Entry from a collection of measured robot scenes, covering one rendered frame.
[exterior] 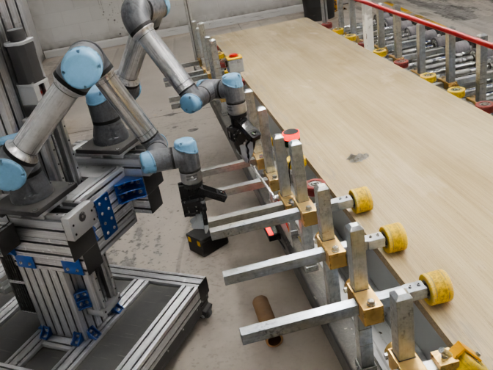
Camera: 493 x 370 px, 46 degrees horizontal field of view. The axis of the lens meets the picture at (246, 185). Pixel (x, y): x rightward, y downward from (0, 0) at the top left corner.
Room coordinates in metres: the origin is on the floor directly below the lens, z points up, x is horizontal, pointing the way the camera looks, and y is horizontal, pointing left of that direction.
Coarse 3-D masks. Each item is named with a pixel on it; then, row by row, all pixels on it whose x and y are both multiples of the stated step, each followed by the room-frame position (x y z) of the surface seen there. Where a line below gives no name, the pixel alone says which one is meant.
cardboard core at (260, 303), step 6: (258, 300) 2.36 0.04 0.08; (264, 300) 2.35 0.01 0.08; (258, 306) 2.32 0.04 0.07; (264, 306) 2.30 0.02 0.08; (270, 306) 2.33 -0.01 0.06; (258, 312) 2.28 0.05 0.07; (264, 312) 2.26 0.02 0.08; (270, 312) 2.26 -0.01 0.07; (258, 318) 2.25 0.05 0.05; (264, 318) 2.22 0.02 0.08; (270, 318) 2.21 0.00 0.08; (270, 342) 2.12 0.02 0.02; (276, 342) 2.12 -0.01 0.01
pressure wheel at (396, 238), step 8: (392, 224) 1.41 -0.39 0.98; (400, 224) 1.40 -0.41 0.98; (384, 232) 1.39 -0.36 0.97; (392, 232) 1.38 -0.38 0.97; (400, 232) 1.38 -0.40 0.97; (392, 240) 1.36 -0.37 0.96; (400, 240) 1.37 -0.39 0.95; (384, 248) 1.40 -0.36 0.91; (392, 248) 1.36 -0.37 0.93; (400, 248) 1.37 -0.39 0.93
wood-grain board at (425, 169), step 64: (256, 64) 3.68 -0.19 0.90; (320, 64) 3.43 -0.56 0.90; (384, 64) 3.20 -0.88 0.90; (320, 128) 2.41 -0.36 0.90; (384, 128) 2.29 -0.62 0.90; (448, 128) 2.17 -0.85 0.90; (384, 192) 1.74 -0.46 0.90; (448, 192) 1.67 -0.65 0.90; (384, 256) 1.38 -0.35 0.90; (448, 256) 1.32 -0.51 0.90; (448, 320) 1.08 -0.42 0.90
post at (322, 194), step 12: (324, 192) 1.40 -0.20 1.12; (324, 204) 1.40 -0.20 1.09; (324, 216) 1.40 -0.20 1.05; (324, 228) 1.40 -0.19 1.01; (324, 240) 1.40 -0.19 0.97; (324, 264) 1.41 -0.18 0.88; (324, 276) 1.43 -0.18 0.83; (336, 276) 1.40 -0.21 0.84; (336, 288) 1.40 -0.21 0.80; (336, 300) 1.40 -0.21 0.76
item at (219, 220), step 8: (312, 200) 1.87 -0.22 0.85; (248, 208) 1.87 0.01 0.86; (256, 208) 1.86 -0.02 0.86; (264, 208) 1.85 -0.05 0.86; (272, 208) 1.85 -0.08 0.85; (280, 208) 1.86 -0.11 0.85; (216, 216) 1.86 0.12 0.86; (224, 216) 1.85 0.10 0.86; (232, 216) 1.84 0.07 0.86; (240, 216) 1.84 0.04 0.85; (248, 216) 1.84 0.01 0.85; (256, 216) 1.84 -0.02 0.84; (208, 224) 1.82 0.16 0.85; (216, 224) 1.83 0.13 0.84; (224, 224) 1.83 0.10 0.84
